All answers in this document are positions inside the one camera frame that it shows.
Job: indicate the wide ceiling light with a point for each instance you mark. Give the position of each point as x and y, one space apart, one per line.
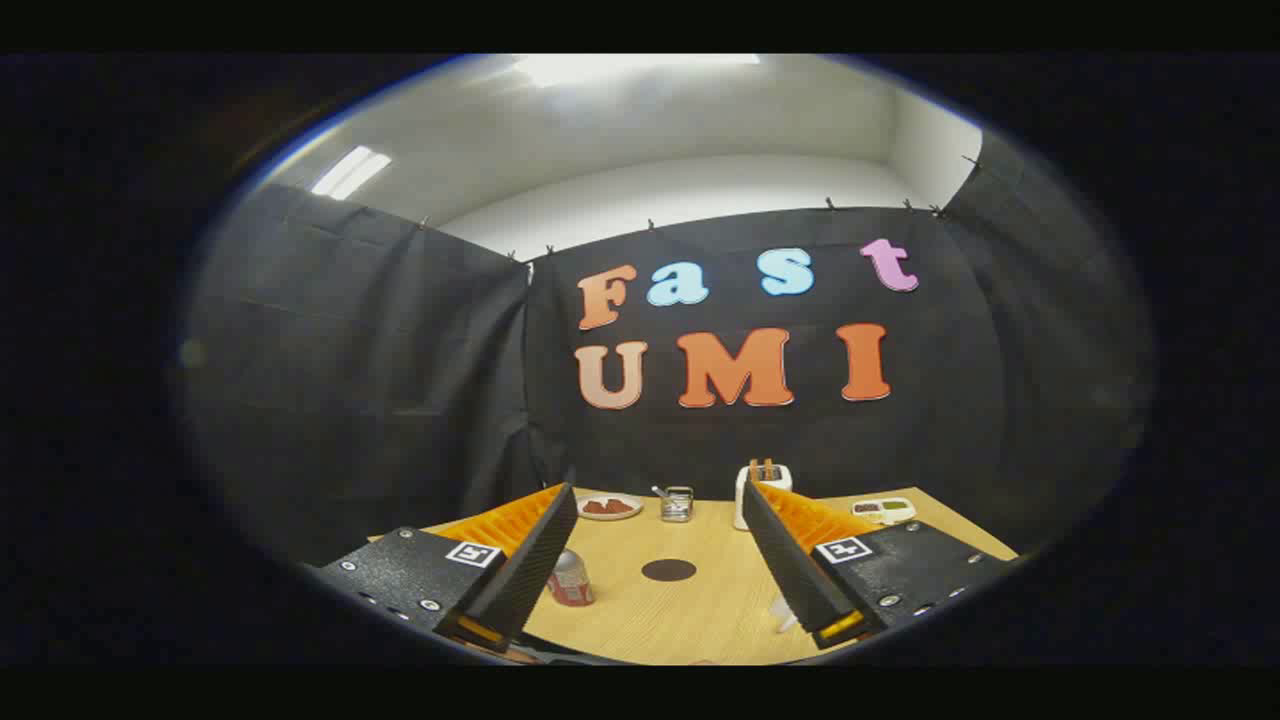
640 68

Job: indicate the white divided dish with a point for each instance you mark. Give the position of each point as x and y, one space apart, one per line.
883 510

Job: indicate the white plate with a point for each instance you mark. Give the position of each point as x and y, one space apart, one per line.
609 517

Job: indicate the white toaster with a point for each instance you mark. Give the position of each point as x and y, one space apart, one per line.
782 477

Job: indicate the wooden table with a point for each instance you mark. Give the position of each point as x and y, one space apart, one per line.
690 620

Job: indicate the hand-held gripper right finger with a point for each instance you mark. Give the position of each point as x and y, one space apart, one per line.
790 575

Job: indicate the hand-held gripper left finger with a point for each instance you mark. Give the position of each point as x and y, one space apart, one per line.
530 575

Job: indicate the silver bottle with pink label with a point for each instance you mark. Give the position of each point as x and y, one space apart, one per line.
570 585

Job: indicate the dark round coaster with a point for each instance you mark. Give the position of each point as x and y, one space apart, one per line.
668 570

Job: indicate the black backdrop cloth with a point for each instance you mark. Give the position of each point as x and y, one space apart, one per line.
400 400

